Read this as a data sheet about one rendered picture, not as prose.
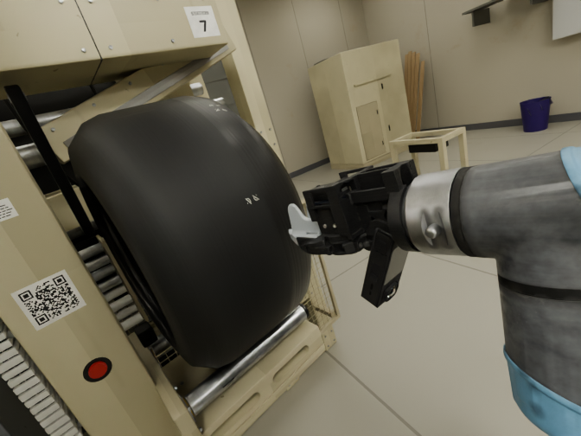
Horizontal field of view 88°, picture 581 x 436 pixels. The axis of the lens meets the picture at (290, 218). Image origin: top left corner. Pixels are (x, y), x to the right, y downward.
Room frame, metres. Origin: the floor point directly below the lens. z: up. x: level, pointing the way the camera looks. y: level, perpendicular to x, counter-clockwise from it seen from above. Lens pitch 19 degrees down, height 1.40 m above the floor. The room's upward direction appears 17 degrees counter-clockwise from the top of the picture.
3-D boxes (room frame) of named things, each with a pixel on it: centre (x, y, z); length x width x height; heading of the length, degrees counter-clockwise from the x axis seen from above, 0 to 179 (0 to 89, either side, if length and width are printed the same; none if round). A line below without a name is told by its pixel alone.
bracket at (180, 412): (0.59, 0.41, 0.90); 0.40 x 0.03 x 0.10; 35
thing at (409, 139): (2.89, -1.50, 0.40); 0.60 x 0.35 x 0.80; 25
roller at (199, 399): (0.58, 0.18, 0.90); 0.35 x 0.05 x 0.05; 125
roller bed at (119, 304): (0.87, 0.67, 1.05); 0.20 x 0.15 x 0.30; 125
